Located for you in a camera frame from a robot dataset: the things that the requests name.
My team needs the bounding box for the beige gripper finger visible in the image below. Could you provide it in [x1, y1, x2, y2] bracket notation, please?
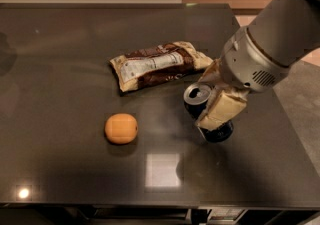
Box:
[195, 87, 249, 131]
[199, 59, 222, 85]

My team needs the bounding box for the blue pepsi soda can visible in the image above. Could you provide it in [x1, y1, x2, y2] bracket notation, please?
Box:
[183, 82, 233, 143]

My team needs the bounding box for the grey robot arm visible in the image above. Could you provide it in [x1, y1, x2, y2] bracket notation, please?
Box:
[196, 0, 320, 131]

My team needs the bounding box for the brown white snack bag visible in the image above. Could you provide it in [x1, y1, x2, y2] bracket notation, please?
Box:
[110, 41, 213, 92]

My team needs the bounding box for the orange fruit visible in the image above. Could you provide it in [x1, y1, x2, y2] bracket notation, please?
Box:
[105, 113, 138, 145]

